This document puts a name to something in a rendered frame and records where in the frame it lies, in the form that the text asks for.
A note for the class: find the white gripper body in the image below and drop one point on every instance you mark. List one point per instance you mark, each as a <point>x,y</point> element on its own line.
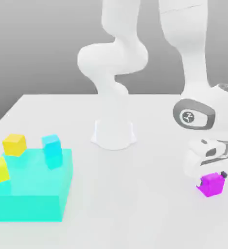
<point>193,167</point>

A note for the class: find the small orange cube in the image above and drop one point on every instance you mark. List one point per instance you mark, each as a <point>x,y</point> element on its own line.
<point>14,145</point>

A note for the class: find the small magenta cube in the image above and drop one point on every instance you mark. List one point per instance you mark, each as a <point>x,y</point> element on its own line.
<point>212,185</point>

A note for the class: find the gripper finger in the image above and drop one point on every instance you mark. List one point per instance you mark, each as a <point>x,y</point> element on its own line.
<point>224,174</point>
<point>201,182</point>

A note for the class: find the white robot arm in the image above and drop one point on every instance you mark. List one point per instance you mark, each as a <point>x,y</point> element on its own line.
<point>113,58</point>

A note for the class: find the large turquoise box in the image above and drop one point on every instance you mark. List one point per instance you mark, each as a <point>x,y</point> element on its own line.
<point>32,186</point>

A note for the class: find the small cyan cube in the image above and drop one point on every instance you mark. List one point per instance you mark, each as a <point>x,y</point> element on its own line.
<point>52,149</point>

